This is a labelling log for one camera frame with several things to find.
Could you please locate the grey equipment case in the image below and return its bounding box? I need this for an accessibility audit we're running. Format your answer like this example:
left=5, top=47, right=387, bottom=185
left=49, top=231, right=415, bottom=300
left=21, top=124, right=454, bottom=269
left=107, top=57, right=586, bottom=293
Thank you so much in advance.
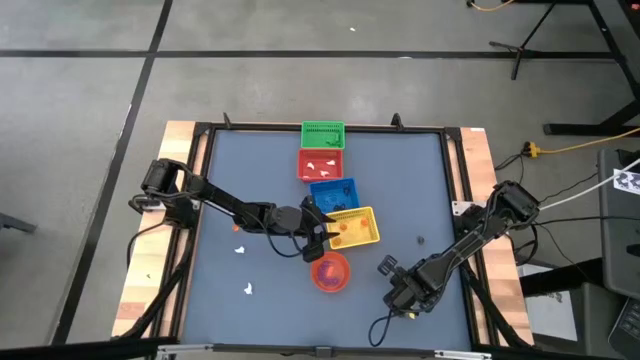
left=598, top=148, right=640, bottom=300

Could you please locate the black tripod stand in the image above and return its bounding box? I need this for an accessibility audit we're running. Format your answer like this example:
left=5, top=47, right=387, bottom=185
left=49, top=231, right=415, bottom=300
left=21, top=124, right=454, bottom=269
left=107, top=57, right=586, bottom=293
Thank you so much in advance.
left=488, top=0, right=559, bottom=81

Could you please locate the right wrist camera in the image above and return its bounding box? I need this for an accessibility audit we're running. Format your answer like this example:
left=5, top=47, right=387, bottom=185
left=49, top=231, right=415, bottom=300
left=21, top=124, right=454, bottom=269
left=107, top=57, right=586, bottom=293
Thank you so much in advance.
left=376, top=253, right=402, bottom=278

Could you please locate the black desk frame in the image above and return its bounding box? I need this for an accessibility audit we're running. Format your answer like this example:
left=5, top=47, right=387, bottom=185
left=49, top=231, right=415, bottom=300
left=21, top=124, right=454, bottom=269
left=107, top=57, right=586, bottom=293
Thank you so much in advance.
left=543, top=0, right=640, bottom=137

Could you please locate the blue plastic basket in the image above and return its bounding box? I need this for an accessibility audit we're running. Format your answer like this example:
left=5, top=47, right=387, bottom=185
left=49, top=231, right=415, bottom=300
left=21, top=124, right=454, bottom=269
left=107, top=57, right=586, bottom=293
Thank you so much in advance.
left=308, top=177, right=361, bottom=215

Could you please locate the orange plastic bowl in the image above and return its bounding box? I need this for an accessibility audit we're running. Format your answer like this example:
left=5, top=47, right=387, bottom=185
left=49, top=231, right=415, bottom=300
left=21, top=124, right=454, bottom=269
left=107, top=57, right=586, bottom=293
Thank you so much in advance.
left=310, top=251, right=352, bottom=294

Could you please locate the grey floor object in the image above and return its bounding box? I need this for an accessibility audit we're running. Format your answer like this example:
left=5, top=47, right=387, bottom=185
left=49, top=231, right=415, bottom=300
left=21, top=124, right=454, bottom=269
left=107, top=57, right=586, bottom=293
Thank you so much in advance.
left=0, top=211, right=39, bottom=235

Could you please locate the yellow power cable with plug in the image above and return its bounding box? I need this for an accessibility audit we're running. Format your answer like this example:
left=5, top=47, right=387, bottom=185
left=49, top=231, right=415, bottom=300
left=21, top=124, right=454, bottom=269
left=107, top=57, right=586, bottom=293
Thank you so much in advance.
left=523, top=127, right=640, bottom=156

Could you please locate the white cable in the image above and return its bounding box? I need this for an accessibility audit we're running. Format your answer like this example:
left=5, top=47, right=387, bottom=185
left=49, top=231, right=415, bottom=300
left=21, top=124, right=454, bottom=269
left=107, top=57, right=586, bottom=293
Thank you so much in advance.
left=537, top=157, right=640, bottom=212

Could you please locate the black camera cable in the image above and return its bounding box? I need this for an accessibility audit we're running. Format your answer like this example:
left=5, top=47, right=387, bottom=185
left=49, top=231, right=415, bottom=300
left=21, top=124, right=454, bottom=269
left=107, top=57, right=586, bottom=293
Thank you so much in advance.
left=368, top=309, right=400, bottom=348
left=266, top=227, right=307, bottom=260

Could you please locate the green plastic basket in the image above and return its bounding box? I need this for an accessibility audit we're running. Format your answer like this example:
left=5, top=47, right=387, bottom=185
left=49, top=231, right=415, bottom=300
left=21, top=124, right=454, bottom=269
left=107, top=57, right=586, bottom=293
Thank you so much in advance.
left=300, top=120, right=346, bottom=151

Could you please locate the black right camera cable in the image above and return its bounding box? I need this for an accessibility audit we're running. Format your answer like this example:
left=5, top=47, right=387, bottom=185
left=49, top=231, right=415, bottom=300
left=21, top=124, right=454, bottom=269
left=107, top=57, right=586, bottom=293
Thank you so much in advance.
left=368, top=309, right=400, bottom=348

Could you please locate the black left base cable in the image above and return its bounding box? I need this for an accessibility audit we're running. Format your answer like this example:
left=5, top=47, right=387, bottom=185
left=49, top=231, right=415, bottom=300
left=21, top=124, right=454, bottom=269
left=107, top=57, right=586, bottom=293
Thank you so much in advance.
left=126, top=219, right=171, bottom=274

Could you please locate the silver aluminium bar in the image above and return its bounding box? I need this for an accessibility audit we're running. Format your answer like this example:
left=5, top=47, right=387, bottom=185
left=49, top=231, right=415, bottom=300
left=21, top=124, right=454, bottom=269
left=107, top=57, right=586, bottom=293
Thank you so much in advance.
left=156, top=342, right=215, bottom=357
left=433, top=349, right=494, bottom=360

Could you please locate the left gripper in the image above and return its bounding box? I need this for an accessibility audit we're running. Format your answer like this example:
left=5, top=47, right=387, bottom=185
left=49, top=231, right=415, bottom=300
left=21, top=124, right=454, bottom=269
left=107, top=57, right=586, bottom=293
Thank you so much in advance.
left=271, top=195, right=343, bottom=244

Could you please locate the black left camera cable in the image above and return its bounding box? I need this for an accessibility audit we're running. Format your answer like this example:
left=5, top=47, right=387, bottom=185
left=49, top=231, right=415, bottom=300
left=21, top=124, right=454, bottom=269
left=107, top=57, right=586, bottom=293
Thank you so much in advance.
left=266, top=227, right=307, bottom=260

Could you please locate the white cardboard box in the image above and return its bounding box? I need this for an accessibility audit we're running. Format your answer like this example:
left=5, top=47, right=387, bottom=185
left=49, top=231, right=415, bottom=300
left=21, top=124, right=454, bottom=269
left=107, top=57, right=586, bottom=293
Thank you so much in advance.
left=517, top=263, right=580, bottom=343

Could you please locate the black horizontal beam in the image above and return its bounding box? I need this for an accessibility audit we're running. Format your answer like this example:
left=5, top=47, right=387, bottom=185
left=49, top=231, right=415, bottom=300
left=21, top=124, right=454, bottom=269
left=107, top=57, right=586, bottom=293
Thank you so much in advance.
left=0, top=337, right=166, bottom=360

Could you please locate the black keyboard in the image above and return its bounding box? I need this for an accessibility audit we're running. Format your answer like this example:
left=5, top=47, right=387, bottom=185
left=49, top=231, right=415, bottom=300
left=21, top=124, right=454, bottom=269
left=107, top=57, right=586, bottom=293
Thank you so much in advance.
left=607, top=297, right=640, bottom=359

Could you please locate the red plastic basket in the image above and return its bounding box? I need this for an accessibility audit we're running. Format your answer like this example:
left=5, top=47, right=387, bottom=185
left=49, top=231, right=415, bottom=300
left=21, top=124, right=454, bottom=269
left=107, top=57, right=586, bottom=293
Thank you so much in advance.
left=297, top=148, right=345, bottom=182

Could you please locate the thin yellow cable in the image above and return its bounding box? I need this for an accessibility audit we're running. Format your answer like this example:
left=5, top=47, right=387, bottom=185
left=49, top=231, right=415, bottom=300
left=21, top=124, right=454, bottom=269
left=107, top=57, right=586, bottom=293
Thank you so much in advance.
left=467, top=0, right=515, bottom=13

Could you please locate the printed paper tag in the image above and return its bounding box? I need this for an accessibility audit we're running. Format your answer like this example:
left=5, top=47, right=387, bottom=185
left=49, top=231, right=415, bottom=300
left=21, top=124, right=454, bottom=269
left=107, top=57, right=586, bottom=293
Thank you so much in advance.
left=613, top=168, right=640, bottom=196

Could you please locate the black floor cable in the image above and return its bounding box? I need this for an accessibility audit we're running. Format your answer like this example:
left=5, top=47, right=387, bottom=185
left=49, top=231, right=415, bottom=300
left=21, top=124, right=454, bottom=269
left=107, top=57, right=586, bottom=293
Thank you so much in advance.
left=537, top=213, right=640, bottom=227

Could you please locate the black table frame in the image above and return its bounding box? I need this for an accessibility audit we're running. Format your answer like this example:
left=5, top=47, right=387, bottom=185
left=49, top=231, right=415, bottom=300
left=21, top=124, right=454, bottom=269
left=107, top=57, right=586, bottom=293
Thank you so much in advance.
left=113, top=112, right=535, bottom=354

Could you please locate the blue-grey table mat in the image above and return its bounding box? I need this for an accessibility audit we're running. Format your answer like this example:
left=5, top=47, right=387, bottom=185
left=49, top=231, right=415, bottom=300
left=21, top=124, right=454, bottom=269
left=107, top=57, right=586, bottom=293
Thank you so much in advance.
left=178, top=128, right=474, bottom=351

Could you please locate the yellow plastic basket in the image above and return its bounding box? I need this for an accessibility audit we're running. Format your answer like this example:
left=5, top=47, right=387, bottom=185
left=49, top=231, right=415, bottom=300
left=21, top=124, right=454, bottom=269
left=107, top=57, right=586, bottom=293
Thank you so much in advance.
left=324, top=206, right=381, bottom=250

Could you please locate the black side table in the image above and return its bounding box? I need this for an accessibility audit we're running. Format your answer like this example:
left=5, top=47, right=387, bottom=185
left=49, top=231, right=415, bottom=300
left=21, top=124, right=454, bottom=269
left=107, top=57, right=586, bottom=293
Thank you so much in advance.
left=519, top=257, right=617, bottom=360

